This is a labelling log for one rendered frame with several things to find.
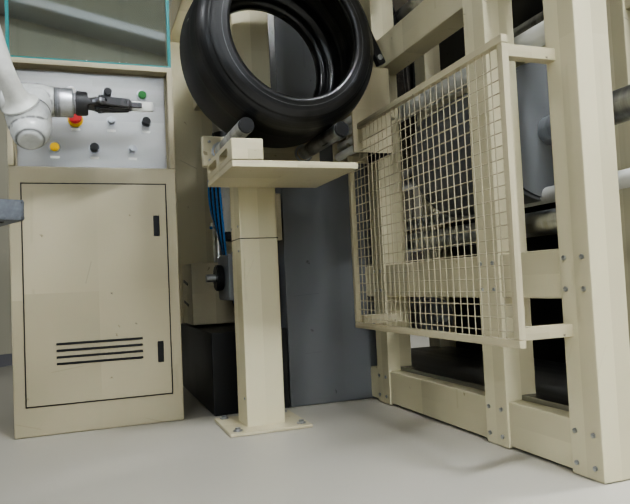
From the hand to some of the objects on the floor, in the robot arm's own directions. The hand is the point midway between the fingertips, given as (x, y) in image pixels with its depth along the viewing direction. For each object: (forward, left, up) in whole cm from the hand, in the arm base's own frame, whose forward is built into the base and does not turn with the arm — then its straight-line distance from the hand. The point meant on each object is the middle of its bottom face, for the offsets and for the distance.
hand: (142, 106), depth 206 cm
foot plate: (+35, -5, -106) cm, 112 cm away
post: (+35, -5, -106) cm, 112 cm away
